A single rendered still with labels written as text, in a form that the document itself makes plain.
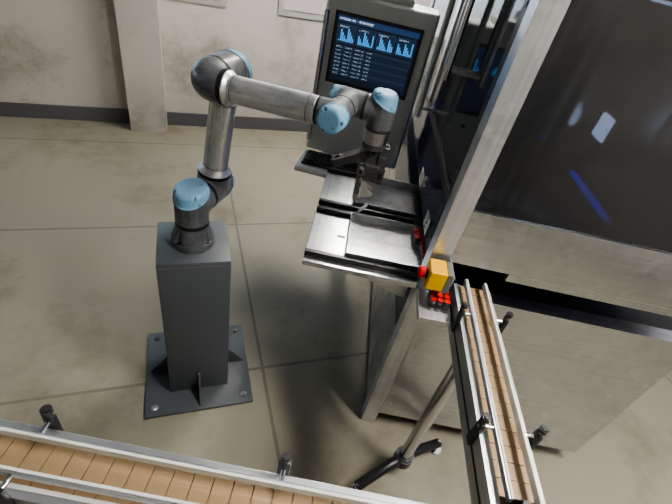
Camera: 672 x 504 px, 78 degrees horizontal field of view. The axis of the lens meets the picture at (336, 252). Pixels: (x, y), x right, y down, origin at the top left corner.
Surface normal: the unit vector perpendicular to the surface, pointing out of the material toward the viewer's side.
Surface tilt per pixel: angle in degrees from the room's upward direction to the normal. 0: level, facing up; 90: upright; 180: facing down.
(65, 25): 90
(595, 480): 0
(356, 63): 90
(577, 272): 90
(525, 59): 90
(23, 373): 0
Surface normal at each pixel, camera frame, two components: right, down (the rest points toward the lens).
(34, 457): 0.18, -0.76
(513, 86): -0.11, 0.62
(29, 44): 0.28, 0.65
